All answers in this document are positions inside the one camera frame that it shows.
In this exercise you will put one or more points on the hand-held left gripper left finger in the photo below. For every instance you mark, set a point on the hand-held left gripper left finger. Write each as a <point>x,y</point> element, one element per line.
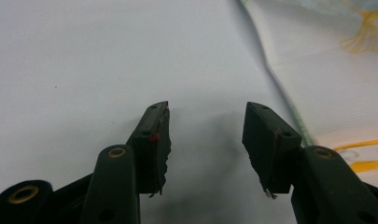
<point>146,161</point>

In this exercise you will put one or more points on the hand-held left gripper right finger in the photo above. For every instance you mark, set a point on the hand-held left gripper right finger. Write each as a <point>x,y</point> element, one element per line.
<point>270,152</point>

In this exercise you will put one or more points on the white cloth with yellow print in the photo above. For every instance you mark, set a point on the white cloth with yellow print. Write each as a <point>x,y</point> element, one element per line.
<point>329,87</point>

